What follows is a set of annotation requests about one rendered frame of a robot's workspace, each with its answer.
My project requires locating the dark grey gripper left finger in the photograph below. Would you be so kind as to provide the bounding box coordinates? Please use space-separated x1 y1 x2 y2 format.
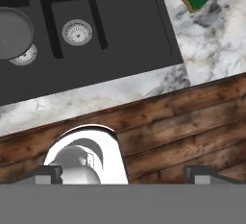
12 164 63 186

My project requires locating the grey round dish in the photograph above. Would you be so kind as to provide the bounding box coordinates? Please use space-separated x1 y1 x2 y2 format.
0 6 36 62

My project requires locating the white rounded object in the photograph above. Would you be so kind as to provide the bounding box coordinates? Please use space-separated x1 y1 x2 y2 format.
42 124 130 186

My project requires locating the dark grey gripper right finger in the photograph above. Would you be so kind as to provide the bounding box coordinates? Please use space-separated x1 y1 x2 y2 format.
184 164 246 186

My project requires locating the black double-basin sink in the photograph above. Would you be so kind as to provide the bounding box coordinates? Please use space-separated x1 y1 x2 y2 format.
0 0 185 108

